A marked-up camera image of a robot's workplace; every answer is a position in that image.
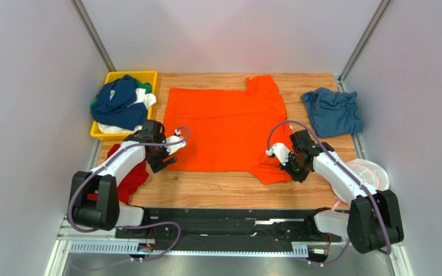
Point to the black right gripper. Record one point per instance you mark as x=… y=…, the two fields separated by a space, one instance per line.
x=295 y=173

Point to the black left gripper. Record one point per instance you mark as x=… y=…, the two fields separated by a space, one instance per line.
x=157 y=165

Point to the orange t-shirt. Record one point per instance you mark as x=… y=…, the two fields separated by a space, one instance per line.
x=229 y=129

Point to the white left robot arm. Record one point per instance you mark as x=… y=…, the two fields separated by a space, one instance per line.
x=94 y=200

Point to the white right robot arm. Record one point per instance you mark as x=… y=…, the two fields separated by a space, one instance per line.
x=374 y=219

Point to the red t-shirt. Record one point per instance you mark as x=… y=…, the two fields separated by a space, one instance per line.
x=133 y=180

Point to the white t-shirt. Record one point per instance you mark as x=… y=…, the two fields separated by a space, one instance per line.
x=148 y=99

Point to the teal blue t-shirt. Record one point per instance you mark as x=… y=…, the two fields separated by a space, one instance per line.
x=333 y=114

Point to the navy blue t-shirt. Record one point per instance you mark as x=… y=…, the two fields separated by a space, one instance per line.
x=115 y=104

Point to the green t-shirt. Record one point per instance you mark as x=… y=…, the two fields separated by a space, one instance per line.
x=147 y=87

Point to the white mesh laundry bag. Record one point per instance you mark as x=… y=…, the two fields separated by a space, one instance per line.
x=368 y=171

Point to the yellow plastic bin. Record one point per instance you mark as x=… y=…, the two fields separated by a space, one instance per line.
x=143 y=76

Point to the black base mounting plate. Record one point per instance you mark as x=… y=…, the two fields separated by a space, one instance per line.
x=236 y=230

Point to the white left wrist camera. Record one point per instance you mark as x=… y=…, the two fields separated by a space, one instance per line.
x=175 y=142

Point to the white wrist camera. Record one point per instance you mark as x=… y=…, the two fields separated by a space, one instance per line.
x=279 y=151
x=175 y=142

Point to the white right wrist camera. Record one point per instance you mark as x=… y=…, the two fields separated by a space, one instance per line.
x=279 y=151

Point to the aluminium frame rail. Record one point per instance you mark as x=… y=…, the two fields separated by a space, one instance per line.
x=137 y=250

